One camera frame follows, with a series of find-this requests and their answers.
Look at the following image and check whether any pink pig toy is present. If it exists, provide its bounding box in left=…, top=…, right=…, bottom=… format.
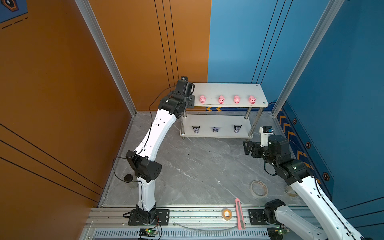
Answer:
left=199, top=95, right=207, bottom=104
left=249, top=96, right=257, bottom=105
left=218, top=96, right=225, bottom=105
left=234, top=95, right=241, bottom=104

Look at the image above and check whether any black purple figurine toy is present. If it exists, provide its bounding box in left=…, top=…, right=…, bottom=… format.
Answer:
left=234, top=125, right=242, bottom=134

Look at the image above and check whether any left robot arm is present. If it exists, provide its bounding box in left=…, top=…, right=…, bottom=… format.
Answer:
left=126, top=77, right=195, bottom=225

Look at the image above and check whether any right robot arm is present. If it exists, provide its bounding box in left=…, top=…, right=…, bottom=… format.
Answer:
left=243, top=134, right=365, bottom=240

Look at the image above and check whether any white two-tier shelf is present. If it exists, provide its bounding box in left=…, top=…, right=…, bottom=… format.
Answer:
left=180, top=83, right=269, bottom=140

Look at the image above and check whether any clear tape roll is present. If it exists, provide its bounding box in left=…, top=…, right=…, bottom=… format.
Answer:
left=250, top=180, right=269, bottom=199

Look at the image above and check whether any green tape roll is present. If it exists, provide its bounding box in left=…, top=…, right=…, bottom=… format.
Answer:
left=285, top=186, right=298, bottom=197

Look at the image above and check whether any pink utility knife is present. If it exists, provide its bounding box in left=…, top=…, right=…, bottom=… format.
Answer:
left=235, top=198, right=246, bottom=230

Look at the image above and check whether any small beige tape roll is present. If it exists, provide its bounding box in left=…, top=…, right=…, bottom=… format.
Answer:
left=222, top=208, right=233, bottom=221

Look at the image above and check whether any right circuit board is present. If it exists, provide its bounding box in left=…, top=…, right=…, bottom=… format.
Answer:
left=268, top=229, right=290, bottom=240

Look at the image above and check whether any small metal cup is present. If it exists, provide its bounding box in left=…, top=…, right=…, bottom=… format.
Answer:
left=124, top=174, right=139, bottom=189

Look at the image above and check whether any green circuit board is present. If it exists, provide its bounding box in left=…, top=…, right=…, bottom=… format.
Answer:
left=139, top=229, right=160, bottom=238

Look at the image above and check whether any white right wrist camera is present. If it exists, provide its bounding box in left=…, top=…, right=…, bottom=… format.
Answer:
left=259, top=126, right=274, bottom=147

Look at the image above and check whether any aluminium corner post left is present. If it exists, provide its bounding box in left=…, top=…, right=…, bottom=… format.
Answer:
left=75, top=0, right=137, bottom=117

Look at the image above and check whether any aluminium corner post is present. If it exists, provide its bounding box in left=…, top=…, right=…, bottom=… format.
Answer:
left=272, top=0, right=345, bottom=117
left=75, top=0, right=137, bottom=117

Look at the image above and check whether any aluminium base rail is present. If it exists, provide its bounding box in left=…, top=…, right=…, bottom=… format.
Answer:
left=79, top=205, right=343, bottom=240

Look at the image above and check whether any aluminium corner post right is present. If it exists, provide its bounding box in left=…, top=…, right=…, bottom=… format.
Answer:
left=272, top=0, right=345, bottom=117

